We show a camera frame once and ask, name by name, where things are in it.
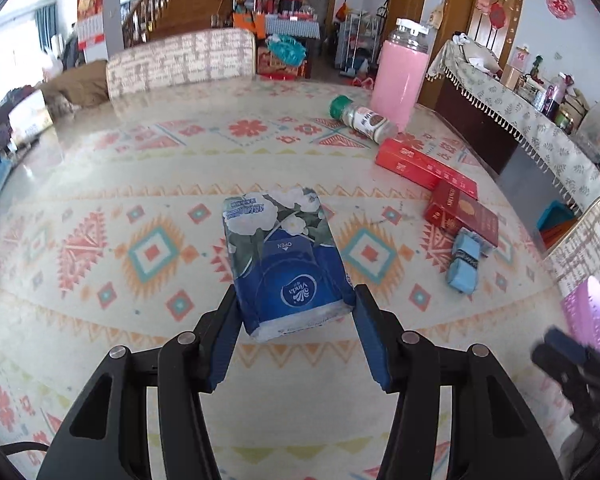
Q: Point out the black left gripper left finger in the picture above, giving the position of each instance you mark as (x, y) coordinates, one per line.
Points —
(105, 433)

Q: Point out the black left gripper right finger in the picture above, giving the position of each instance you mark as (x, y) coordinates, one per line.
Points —
(493, 433)

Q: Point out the blue floral tissue pack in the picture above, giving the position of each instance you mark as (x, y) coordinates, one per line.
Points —
(287, 269)

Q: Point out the purple perforated trash basket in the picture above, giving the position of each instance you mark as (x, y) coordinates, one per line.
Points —
(582, 311)

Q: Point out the checkered chair near basket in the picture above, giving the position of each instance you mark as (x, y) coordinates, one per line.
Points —
(577, 255)

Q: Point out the light blue tape roll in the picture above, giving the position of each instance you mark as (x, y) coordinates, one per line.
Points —
(462, 273)

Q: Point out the dark red cigarette box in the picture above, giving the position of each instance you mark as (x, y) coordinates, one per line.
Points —
(451, 210)

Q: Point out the long red cigarette carton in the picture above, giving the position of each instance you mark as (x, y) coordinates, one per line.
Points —
(421, 169)

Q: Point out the sideboard with patterned cloth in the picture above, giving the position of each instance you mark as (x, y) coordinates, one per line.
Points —
(574, 174)

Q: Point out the green cap spice jar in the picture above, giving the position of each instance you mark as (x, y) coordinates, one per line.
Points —
(363, 120)

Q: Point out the pink water bottle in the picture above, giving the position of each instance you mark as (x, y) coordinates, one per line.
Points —
(403, 62)

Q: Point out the checkered chair far side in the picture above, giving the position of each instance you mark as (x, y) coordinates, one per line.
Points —
(209, 55)

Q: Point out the wooden staircase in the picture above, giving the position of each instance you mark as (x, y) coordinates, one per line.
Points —
(149, 20)

